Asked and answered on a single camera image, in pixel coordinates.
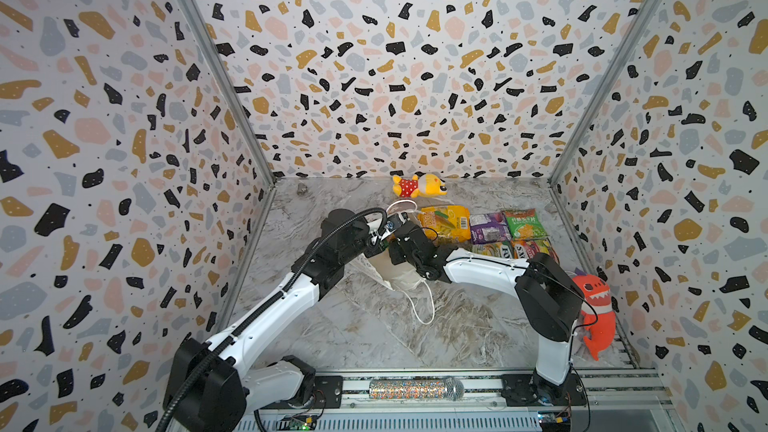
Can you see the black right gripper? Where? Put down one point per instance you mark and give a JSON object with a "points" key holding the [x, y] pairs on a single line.
{"points": [[402, 246]]}

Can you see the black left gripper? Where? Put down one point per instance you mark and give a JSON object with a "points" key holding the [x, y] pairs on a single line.
{"points": [[359, 222]]}

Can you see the white printed paper bag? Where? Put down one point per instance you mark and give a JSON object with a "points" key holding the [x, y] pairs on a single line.
{"points": [[402, 278]]}

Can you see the yellow lemon candy bag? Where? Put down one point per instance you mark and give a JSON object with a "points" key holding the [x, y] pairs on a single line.
{"points": [[448, 224]]}

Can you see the purple snack packet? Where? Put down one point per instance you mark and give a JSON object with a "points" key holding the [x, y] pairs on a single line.
{"points": [[489, 228]]}

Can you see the green corn chips bag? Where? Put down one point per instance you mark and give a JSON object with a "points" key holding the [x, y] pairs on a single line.
{"points": [[524, 224]]}

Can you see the Fox's fruits candy bag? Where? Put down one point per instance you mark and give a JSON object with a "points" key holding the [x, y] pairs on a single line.
{"points": [[526, 249]]}

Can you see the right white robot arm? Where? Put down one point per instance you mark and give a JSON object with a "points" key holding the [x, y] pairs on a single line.
{"points": [[550, 299]]}

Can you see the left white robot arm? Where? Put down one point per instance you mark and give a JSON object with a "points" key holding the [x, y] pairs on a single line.
{"points": [[205, 389]]}

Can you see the yellow plush toy red dress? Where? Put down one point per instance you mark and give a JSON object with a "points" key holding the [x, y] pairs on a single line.
{"points": [[427, 185]]}

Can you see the glittery cylinder tube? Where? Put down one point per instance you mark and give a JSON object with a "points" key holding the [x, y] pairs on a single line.
{"points": [[447, 388]]}

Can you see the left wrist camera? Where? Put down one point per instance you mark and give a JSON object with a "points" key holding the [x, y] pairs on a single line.
{"points": [[381, 229]]}

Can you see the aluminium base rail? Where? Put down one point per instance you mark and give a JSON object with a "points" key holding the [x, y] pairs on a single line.
{"points": [[494, 400]]}

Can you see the aluminium left corner post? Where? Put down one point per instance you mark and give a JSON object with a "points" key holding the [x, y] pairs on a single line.
{"points": [[209, 52]]}

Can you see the aluminium corner post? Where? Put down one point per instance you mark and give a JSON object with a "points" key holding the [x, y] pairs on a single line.
{"points": [[620, 60], [209, 52]]}

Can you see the aluminium right corner post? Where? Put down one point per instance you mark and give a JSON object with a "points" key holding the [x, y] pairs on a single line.
{"points": [[620, 60]]}

